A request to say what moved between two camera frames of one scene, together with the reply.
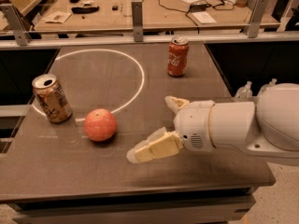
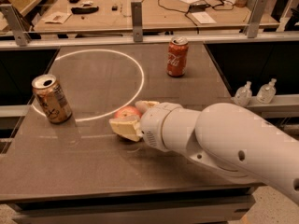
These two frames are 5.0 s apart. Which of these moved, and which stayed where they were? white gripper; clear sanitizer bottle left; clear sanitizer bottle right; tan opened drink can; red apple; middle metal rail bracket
Moved: white gripper; red apple
Stayed: middle metal rail bracket; clear sanitizer bottle right; clear sanitizer bottle left; tan opened drink can
